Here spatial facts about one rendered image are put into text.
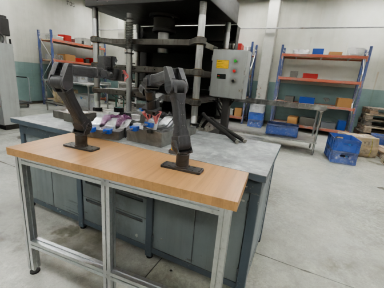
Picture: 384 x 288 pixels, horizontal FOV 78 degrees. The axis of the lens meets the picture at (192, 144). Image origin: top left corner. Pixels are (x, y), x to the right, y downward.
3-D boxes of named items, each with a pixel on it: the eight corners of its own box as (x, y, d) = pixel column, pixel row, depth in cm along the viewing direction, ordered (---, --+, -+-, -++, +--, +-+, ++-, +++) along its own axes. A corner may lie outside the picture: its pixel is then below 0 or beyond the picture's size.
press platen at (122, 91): (200, 120, 206) (202, 99, 201) (90, 103, 257) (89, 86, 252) (228, 111, 279) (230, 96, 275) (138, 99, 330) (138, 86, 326)
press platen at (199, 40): (205, 60, 193) (207, 35, 188) (88, 55, 244) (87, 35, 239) (232, 68, 266) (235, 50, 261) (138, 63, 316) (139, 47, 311)
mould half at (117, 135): (119, 140, 150) (119, 123, 148) (80, 136, 153) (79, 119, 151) (144, 126, 198) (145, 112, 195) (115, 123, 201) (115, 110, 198)
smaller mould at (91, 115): (76, 123, 187) (76, 115, 186) (63, 120, 193) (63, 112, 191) (96, 120, 205) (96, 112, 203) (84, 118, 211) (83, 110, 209)
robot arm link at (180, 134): (172, 150, 112) (166, 80, 111) (184, 149, 116) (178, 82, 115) (179, 150, 107) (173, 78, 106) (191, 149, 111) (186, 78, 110)
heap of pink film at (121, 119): (121, 127, 161) (121, 115, 158) (96, 124, 163) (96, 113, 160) (135, 121, 185) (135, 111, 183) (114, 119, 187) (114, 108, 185)
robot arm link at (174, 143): (171, 139, 110) (177, 142, 105) (186, 138, 115) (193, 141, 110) (170, 152, 111) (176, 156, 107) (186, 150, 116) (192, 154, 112)
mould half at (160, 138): (161, 147, 142) (162, 126, 139) (126, 140, 152) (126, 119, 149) (195, 134, 186) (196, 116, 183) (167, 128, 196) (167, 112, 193)
